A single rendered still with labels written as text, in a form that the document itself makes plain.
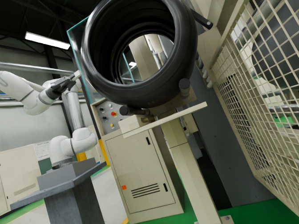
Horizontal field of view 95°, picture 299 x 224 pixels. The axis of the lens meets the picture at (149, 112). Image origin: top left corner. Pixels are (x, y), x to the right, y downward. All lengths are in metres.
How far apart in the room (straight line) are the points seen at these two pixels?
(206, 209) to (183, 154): 0.35
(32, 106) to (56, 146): 0.46
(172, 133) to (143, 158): 0.54
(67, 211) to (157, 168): 0.76
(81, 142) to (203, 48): 1.20
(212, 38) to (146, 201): 1.41
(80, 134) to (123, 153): 0.44
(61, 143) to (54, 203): 0.44
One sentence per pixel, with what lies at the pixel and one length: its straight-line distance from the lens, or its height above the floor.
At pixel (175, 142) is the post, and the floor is 0.64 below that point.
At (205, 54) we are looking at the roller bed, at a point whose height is 1.07.
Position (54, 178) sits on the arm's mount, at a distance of 1.38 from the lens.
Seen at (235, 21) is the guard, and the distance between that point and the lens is 0.53.
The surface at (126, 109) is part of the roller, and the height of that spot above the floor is 0.90.
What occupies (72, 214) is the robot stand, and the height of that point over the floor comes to 0.41.
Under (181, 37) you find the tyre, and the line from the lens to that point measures 0.62.
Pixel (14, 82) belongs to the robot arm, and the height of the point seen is 1.29.
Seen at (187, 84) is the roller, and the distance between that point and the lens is 0.56.
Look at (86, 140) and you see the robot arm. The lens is 1.39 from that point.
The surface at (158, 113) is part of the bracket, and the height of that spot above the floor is 0.86.
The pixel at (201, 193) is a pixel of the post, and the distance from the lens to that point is 1.04.
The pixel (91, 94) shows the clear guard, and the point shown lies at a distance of 1.65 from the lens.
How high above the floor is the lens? 0.78
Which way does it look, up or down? 7 degrees up
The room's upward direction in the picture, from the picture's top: 21 degrees counter-clockwise
